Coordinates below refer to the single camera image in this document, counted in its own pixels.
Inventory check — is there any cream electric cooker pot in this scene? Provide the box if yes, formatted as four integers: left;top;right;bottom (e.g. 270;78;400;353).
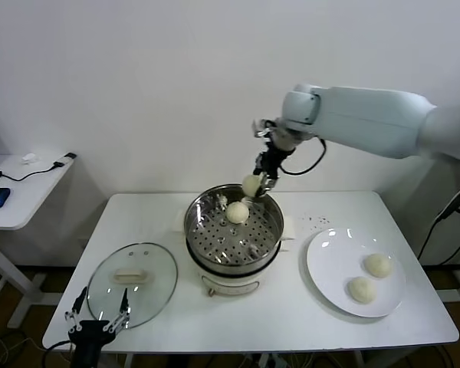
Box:
172;210;295;298

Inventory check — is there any white side desk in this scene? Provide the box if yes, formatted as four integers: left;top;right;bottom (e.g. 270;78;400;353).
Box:
0;154;76;330

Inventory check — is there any white shelf leg frame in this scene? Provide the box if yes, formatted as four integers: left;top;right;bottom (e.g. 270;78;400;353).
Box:
435;264;460;304

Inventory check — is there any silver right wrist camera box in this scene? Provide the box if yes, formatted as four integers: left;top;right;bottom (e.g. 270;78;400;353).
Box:
251;118;277;139

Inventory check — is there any perforated steel steamer basket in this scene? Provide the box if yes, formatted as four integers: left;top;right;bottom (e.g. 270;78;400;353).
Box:
183;184;284;275

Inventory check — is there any white oval plate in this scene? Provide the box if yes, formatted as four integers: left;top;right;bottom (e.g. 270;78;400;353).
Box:
305;228;406;318

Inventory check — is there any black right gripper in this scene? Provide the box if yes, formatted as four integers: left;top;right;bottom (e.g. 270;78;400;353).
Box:
252;143;296;199

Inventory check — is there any white steamed baozi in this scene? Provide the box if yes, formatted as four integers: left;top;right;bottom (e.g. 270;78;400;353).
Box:
363;252;393;279
241;174;262;197
225;202;250;224
347;276;377;306

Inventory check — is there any black desk cable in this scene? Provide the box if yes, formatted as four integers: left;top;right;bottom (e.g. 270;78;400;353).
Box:
0;163;64;183

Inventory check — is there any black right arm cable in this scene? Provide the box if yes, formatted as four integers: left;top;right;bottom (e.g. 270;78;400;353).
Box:
278;137;327;176

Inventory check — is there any oval glass pot lid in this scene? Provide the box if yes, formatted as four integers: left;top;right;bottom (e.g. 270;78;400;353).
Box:
86;241;178;330

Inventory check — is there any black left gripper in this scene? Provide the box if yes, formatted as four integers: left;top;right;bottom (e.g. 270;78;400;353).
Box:
64;286;131;368

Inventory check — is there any black power cable with adapter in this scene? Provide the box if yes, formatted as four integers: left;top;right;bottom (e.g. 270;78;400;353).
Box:
416;178;460;266

